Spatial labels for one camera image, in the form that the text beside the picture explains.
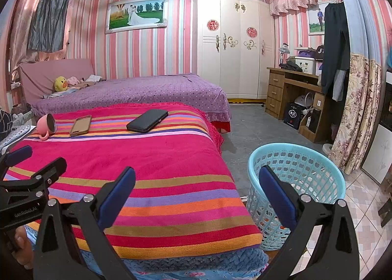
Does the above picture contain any pink covered headboard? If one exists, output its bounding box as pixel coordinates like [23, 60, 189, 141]
[18, 59, 95, 106]

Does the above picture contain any person's left hand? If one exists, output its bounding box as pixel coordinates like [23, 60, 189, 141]
[15, 226, 34, 268]

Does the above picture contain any light blue plastic basket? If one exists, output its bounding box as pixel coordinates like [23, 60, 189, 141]
[246, 143, 346, 251]

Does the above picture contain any white storage box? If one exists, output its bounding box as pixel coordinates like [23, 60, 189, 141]
[294, 57, 317, 76]

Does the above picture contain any blue floral bed sheet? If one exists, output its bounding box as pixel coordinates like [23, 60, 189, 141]
[24, 225, 264, 280]

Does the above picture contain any black patterned cloth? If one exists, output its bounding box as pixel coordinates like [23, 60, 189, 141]
[0, 110, 14, 141]

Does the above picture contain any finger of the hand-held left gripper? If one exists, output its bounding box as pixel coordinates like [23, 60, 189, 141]
[0, 145, 33, 176]
[0, 158, 67, 207]

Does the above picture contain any framed couple photo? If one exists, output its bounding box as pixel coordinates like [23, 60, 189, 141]
[307, 1, 330, 36]

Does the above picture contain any light blue cloth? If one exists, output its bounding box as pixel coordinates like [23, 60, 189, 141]
[44, 90, 75, 99]

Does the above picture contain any white wardrobe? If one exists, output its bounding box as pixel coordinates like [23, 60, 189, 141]
[196, 0, 276, 100]

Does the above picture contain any black hanging garment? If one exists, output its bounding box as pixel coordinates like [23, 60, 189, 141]
[321, 2, 350, 101]

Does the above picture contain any brown phone case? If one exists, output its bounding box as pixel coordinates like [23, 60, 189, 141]
[69, 115, 92, 137]

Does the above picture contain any black woven wallet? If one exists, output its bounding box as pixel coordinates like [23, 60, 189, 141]
[126, 109, 169, 133]

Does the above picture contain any yellow duck plush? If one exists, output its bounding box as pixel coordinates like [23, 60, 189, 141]
[54, 76, 68, 93]

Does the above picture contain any floral curtain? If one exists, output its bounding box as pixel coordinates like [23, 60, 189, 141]
[328, 0, 386, 175]

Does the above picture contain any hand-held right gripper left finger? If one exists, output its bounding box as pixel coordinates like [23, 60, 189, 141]
[32, 166, 147, 280]

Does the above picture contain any purple bag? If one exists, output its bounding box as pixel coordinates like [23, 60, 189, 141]
[294, 48, 316, 58]

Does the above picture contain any pink mug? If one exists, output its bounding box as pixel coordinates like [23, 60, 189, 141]
[37, 114, 56, 141]

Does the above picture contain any wooden desk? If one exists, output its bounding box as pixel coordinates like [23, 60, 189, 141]
[266, 67, 327, 143]

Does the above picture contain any dark clothing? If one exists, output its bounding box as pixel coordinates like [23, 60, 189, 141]
[279, 61, 304, 72]

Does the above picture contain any black gift bag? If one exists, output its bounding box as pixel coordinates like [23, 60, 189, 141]
[283, 102, 304, 130]

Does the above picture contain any framed wedding photo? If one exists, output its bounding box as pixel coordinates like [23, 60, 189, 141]
[105, 0, 168, 35]

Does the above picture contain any desk lamp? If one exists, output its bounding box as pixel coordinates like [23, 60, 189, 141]
[278, 43, 290, 68]

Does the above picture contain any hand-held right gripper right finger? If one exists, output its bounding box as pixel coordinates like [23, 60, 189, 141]
[259, 165, 360, 280]

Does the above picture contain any grey curtain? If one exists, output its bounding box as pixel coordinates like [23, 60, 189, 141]
[27, 0, 74, 53]

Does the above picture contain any striped red blanket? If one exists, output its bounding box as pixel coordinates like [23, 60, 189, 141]
[6, 103, 264, 260]

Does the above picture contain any white round appliance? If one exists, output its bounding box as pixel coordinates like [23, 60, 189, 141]
[294, 93, 316, 115]

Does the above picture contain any white cabinet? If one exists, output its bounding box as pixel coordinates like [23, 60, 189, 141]
[361, 124, 392, 184]

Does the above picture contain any purple dotted bedspread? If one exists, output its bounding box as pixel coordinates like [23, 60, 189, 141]
[31, 74, 232, 121]

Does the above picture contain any white dotted cloth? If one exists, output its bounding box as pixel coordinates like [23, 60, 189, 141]
[0, 125, 37, 150]

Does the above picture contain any pink shiny curtain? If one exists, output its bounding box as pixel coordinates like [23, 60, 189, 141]
[9, 0, 77, 81]

